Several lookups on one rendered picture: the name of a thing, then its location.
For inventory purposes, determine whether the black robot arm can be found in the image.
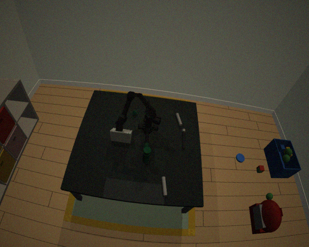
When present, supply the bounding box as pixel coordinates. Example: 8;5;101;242
115;91;161;132

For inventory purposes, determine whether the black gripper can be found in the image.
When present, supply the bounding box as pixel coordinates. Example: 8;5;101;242
138;121;158;134

